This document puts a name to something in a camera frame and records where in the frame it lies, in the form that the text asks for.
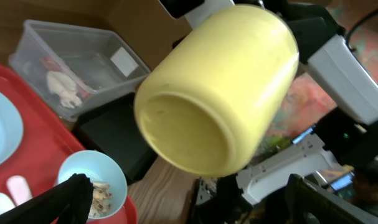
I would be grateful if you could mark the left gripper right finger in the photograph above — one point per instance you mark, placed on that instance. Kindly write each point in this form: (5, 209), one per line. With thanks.
(304, 197)

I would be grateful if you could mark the light blue bowl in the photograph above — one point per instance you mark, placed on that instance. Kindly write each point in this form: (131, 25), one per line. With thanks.
(99, 168)

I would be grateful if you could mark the light blue plate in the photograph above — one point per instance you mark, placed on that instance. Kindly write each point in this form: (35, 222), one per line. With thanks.
(11, 128)

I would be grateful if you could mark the black tray bin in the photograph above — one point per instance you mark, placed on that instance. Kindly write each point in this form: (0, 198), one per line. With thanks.
(112, 130)

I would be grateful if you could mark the red serving tray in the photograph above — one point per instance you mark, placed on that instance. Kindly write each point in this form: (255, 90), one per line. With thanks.
(46, 142)

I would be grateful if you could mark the white tissue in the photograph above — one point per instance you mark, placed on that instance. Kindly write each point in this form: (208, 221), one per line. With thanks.
(62, 85)

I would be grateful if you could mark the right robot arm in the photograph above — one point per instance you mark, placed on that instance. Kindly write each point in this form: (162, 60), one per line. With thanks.
(348, 135)

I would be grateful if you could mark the clear plastic bin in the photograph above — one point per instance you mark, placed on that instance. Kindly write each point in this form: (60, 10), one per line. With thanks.
(101, 58)

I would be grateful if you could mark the yellow cup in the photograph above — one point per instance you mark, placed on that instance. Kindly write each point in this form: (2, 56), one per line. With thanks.
(206, 107)

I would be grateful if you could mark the rice and peanut shells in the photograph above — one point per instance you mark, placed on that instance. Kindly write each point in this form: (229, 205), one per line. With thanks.
(100, 202)

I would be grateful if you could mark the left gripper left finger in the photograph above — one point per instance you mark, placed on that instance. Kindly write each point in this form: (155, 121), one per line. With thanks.
(67, 203)

